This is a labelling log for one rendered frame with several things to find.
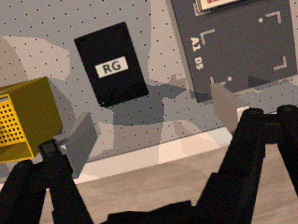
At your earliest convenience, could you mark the red trough reservoir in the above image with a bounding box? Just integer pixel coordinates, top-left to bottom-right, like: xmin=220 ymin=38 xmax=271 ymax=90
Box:
xmin=195 ymin=0 xmax=236 ymax=12

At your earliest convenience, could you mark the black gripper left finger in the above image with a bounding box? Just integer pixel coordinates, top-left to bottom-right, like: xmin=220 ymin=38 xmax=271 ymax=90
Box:
xmin=0 ymin=112 xmax=98 ymax=224

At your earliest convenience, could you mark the black rectangular pad with rg label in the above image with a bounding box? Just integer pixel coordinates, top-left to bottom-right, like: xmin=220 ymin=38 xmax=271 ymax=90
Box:
xmin=74 ymin=22 xmax=148 ymax=108

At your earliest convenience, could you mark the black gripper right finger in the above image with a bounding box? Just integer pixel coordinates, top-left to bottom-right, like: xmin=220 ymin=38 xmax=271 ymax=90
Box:
xmin=182 ymin=83 xmax=298 ymax=224

